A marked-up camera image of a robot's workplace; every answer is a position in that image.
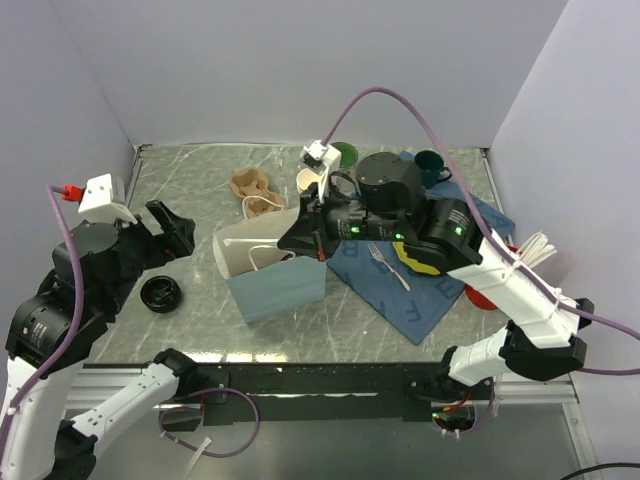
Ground white paper-wrapped straws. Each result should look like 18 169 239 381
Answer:
516 231 557 268

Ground red cup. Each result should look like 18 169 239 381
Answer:
465 244 519 312

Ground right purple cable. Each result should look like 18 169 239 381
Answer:
322 87 640 437

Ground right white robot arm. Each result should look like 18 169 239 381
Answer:
277 146 587 399

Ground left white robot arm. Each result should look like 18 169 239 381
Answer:
1 200 199 479

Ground black lid stack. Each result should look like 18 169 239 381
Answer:
140 275 183 314

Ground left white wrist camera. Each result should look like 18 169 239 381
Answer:
62 174 138 224

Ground stack of brown paper cups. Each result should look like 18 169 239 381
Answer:
296 168 322 195

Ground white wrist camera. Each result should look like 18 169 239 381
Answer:
62 174 138 224
301 140 341 203

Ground silver fork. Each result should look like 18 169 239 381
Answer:
368 242 411 292

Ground white mug green interior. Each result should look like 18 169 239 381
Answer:
331 142 359 198

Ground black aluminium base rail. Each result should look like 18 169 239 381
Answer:
64 359 581 426

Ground yellow dotted plate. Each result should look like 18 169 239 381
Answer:
392 242 442 276

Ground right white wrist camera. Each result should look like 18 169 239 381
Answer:
301 140 341 203

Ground blue alphabet cloth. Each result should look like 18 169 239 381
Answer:
327 149 516 346

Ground dark green mug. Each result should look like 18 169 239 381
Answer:
414 150 452 189

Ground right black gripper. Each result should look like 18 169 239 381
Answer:
276 178 406 261

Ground light blue paper bag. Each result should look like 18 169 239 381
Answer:
212 208 326 323

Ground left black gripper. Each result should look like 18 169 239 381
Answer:
102 197 195 314

